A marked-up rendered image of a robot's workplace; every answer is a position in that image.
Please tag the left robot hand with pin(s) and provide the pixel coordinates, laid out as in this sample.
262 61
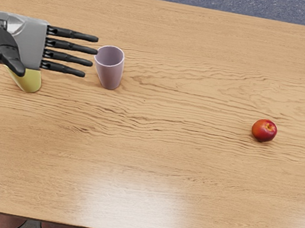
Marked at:
30 42

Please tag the yellow-green cup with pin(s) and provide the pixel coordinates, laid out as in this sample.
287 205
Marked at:
31 82

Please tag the pale lilac cup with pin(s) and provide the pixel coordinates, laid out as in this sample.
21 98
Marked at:
109 71

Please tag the red apple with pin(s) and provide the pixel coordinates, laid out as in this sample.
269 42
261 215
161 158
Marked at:
264 130

